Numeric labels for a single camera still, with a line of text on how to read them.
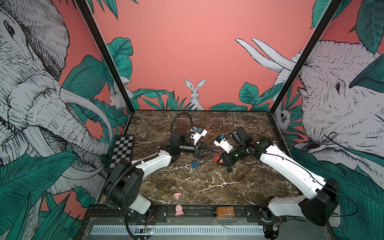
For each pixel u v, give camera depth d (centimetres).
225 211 72
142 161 49
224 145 68
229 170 90
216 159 73
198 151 68
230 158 65
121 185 44
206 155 71
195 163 92
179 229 70
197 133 71
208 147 76
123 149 94
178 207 75
